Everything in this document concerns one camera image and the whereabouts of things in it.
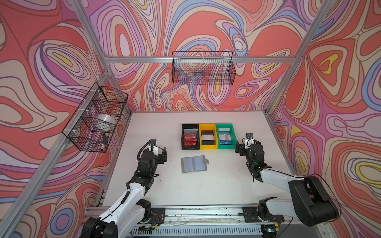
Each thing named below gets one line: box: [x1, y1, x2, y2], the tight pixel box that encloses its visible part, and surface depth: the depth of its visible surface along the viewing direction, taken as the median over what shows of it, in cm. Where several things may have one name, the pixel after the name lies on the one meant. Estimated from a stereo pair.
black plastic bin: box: [181, 123, 200, 151], surface depth 103 cm
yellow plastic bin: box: [198, 123, 218, 150], surface depth 103 cm
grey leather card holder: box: [180, 155, 209, 174], surface depth 93 cm
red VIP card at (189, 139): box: [183, 133, 196, 146], surface depth 103 cm
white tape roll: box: [91, 113, 117, 133], surface depth 74 cm
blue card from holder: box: [219, 139, 233, 146], surface depth 103 cm
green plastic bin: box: [216, 123, 237, 150], surface depth 103 cm
